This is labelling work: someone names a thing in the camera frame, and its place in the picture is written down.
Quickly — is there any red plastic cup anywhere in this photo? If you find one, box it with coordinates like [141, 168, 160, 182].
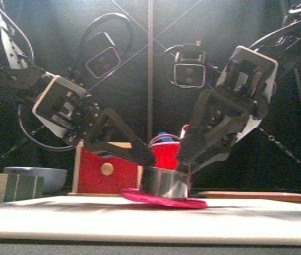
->
[150, 133, 192, 172]

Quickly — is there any white cutting board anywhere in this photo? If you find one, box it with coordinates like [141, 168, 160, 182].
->
[0, 195, 301, 247]

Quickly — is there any blue item in cup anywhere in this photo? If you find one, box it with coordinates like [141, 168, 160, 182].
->
[156, 131, 175, 142]

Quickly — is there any vertical metal frame pole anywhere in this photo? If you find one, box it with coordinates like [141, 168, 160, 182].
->
[146, 0, 155, 144]

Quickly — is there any red wooden drawer box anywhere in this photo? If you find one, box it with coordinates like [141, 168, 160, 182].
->
[71, 140, 144, 196]

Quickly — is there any round metal dough cutter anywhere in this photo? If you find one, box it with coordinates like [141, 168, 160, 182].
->
[139, 166, 192, 200]

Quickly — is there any green white toy box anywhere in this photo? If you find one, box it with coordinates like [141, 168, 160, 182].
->
[0, 172, 45, 206]

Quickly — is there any flat wooden board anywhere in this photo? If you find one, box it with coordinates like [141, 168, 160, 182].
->
[195, 190, 301, 203]

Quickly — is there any grey bowl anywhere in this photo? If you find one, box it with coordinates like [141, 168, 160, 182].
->
[2, 166, 68, 195]

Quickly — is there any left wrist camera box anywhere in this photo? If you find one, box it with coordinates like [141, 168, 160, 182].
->
[83, 31, 124, 80]

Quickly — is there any black looped cable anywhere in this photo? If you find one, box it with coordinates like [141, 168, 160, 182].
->
[16, 102, 80, 154]
[69, 12, 136, 82]

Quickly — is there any thin diagonal metal rod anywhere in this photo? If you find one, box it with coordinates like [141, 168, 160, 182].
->
[255, 127, 301, 182]

